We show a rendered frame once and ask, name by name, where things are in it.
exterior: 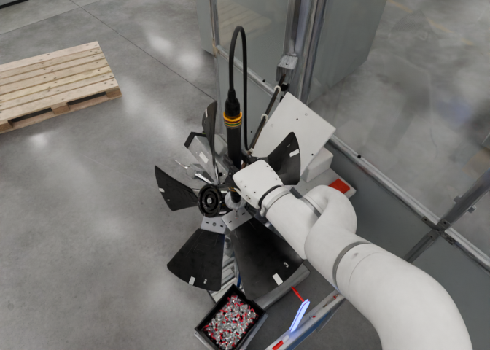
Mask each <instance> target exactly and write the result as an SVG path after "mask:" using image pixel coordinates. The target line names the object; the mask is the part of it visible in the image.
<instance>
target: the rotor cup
mask: <svg viewBox="0 0 490 350"><path fill-rule="evenodd" d="M221 191H227V193H229V192H230V189H229V187H228V186H227V185H225V183H224V182H223V183H222V184H206V185H204V186H203V187H202V188H201V189H200V191H199V193H198V208H199V210H200V212H201V213H202V215H203V216H205V217H208V218H216V217H223V216H224V215H226V214H227V213H229V212H230V211H232V209H230V208H228V207H227V205H226V203H225V200H224V199H225V196H226V195H227V193H222V192H221ZM208 198H211V203H210V204H209V203H208V202H207V200H208ZM224 211H226V213H224V214H220V212H224Z"/></svg>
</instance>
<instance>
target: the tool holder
mask: <svg viewBox="0 0 490 350"><path fill-rule="evenodd" d="M224 200H225V203H226V205H227V207H228V208H230V209H232V210H239V209H242V208H243V207H245V205H246V203H247V201H246V200H245V199H244V198H243V197H242V196H241V201H240V202H238V203H234V202H232V201H231V196H230V192H229V193H227V195H226V196H225V199H224Z"/></svg>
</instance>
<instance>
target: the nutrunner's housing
mask: <svg viewBox="0 0 490 350"><path fill-rule="evenodd" d="M240 113H241V109H240V102H239V100H238V99H237V98H236V92H235V89H234V91H230V90H228V92H227V99H226V101H225V114H226V115H227V116H229V117H235V116H238V115H239V114H240ZM230 196H231V201H232V202H234V203H238V202H240V201H241V196H240V195H239V193H238V192H237V191H232V190H230Z"/></svg>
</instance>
